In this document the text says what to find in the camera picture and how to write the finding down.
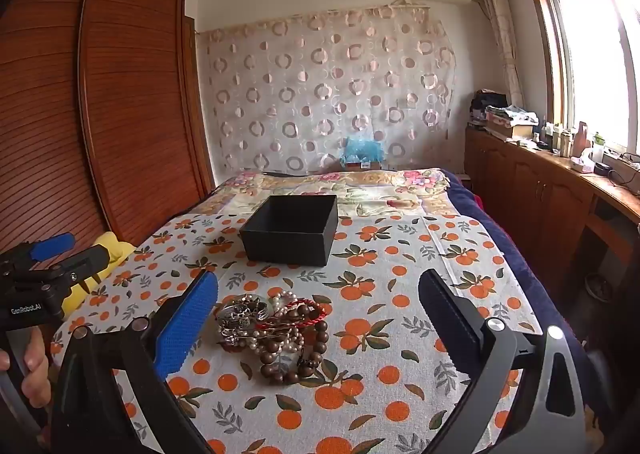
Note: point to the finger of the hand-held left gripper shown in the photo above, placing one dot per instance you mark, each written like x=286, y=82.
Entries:
x=52, y=244
x=87, y=261

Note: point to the brown wooden wardrobe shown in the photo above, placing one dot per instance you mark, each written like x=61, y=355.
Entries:
x=135, y=109

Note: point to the person's left hand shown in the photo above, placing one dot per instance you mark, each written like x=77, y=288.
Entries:
x=35, y=364

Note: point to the circle pattern wall curtain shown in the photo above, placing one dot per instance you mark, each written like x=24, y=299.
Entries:
x=320, y=84

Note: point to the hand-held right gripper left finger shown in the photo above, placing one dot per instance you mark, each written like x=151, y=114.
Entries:
x=185, y=329

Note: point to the beige window curtain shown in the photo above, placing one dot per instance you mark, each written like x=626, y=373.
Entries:
x=500, y=34

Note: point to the black cardboard box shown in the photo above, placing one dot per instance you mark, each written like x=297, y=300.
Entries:
x=285, y=244

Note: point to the pile of dark clothes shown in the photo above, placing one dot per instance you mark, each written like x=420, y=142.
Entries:
x=487, y=101

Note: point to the navy blue blanket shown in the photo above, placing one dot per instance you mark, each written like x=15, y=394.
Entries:
x=500, y=219

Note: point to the long wooden cabinet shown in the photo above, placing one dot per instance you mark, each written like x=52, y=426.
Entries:
x=525, y=184

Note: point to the yellow pillow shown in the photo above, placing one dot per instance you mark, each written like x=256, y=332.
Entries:
x=117, y=249

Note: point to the row of small bottles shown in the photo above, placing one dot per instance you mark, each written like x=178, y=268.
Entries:
x=557, y=139

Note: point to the floral bed blanket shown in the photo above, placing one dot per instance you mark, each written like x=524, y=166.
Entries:
x=380, y=204

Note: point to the blue plastic bag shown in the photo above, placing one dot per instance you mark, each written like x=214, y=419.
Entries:
x=360, y=151

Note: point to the cardboard box with cloths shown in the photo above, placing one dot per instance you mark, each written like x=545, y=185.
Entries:
x=512, y=121

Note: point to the orange fruit print cloth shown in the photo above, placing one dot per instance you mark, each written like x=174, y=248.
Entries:
x=390, y=254

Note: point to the wooden frame window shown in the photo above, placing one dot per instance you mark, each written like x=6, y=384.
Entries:
x=590, y=59

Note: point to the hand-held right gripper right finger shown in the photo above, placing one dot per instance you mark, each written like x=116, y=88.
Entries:
x=445, y=316

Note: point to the white power strip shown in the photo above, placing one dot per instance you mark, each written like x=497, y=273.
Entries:
x=622, y=159

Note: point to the pink bottle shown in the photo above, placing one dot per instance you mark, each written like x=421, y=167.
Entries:
x=581, y=139

